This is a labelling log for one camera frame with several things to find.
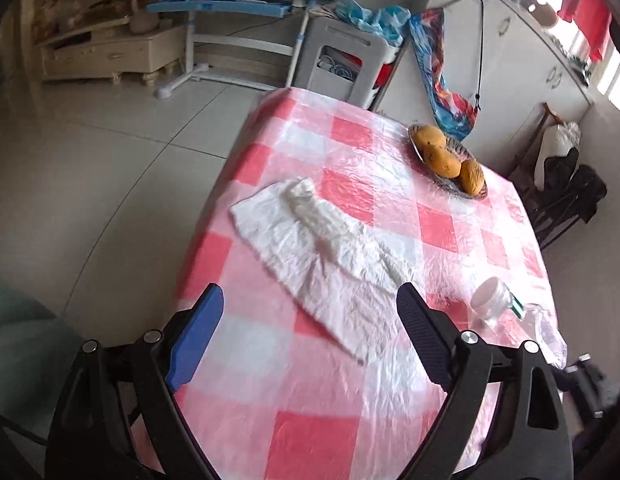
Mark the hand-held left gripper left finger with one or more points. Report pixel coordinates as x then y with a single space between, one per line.
195 337

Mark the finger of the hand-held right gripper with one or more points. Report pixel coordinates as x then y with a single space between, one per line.
587 385

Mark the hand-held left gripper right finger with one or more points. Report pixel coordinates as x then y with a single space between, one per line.
424 335

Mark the clear plastic bottle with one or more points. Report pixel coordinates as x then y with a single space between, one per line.
495 300

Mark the white cloth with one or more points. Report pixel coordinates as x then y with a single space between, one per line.
315 245

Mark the red white checkered tablecloth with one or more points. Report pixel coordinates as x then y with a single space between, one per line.
300 410

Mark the dark woven fruit basket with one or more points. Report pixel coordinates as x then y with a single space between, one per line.
452 187

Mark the grey chair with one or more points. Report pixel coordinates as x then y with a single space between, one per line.
20 340

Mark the black folding chair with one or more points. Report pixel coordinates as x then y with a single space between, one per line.
570 195

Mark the wooden chair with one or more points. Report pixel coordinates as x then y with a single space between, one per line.
527 160

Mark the white bag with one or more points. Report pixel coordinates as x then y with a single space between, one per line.
557 145

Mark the colourful kite bag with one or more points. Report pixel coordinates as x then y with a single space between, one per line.
442 85

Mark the grey plastic stool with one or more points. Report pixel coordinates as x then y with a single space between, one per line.
340 60

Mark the white cabinet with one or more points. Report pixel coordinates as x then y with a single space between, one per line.
510 60

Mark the cream television cabinet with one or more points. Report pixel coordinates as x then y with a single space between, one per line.
105 55

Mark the blue plastic bag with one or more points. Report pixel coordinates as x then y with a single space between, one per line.
380 20

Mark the pink kettlebell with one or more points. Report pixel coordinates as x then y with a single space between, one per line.
145 17

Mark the blue desk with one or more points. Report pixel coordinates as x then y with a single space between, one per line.
225 7

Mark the red hanging cloth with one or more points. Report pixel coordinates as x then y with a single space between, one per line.
587 15

